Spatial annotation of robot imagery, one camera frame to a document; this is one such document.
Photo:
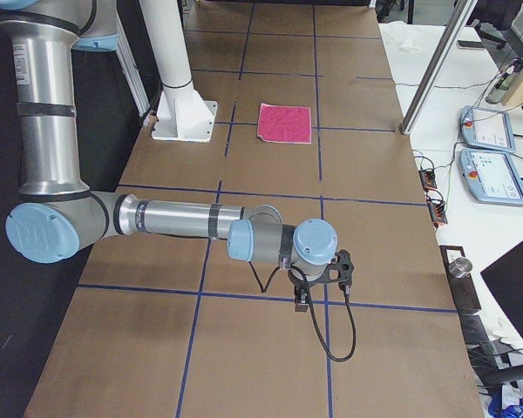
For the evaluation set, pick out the blue teach pendant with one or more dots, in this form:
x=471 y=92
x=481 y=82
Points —
x=491 y=177
x=487 y=129

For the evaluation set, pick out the lower blue teach pendant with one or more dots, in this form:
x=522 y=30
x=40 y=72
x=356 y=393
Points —
x=491 y=177

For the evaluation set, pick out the aluminium frame post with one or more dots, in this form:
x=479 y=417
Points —
x=455 y=24

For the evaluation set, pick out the black office chair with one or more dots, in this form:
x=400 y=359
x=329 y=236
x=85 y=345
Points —
x=499 y=14

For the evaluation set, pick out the black monitor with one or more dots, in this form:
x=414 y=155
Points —
x=504 y=279

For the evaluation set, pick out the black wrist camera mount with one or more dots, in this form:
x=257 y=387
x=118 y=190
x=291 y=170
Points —
x=340 y=271

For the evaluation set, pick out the pink towel with white edge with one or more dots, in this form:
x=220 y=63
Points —
x=284 y=124

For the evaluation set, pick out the small metal cup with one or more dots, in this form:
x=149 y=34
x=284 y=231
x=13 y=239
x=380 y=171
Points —
x=460 y=267

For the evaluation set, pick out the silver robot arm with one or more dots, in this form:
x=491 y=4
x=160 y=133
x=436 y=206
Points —
x=59 y=214

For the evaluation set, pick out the orange black connector box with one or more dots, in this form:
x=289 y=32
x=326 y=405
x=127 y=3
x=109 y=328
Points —
x=428 y=179

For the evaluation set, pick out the black power strip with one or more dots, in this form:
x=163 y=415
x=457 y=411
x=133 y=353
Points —
x=463 y=291

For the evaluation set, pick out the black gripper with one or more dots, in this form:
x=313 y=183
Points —
x=300 y=283

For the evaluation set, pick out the white pillar with base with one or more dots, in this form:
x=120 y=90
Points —
x=182 y=115

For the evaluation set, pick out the upper blue teach pendant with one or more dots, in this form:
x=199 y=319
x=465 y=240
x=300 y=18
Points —
x=487 y=129

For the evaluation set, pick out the crumpled white tissue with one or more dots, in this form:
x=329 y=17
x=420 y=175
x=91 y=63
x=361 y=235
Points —
x=409 y=45

